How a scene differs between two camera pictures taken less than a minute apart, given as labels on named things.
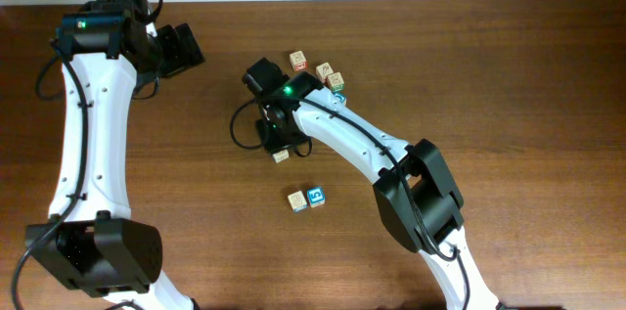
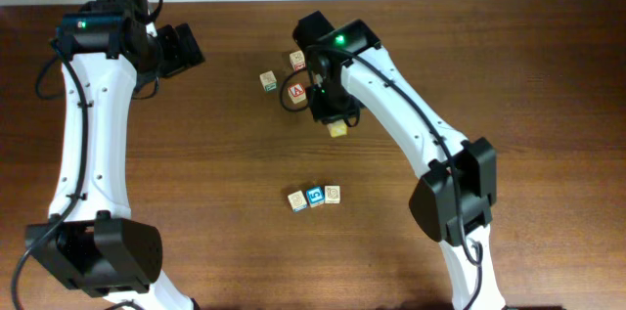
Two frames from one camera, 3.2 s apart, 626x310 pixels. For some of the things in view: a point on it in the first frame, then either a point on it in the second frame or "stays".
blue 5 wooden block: [316, 197] stays
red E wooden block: [298, 61] stays
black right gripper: [262, 128] -> [324, 115]
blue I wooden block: [281, 155] -> [332, 194]
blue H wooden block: [297, 201] stays
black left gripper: [183, 51] stays
